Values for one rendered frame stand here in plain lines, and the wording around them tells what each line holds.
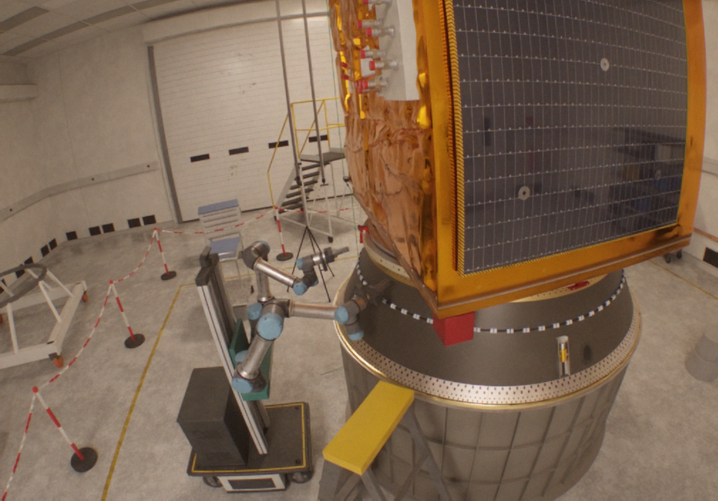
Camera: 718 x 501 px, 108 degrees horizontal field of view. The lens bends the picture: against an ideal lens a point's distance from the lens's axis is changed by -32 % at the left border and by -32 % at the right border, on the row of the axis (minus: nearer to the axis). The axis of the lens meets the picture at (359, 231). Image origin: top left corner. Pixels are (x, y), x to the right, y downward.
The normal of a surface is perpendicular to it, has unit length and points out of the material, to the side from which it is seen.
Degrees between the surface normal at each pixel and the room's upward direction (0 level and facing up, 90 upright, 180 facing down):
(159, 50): 90
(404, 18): 90
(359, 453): 0
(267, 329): 84
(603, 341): 62
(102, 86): 90
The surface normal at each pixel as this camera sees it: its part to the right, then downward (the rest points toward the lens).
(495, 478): -0.16, 0.37
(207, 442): 0.13, 0.34
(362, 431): -0.10, -0.93
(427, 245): -0.48, 0.31
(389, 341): -0.72, -0.17
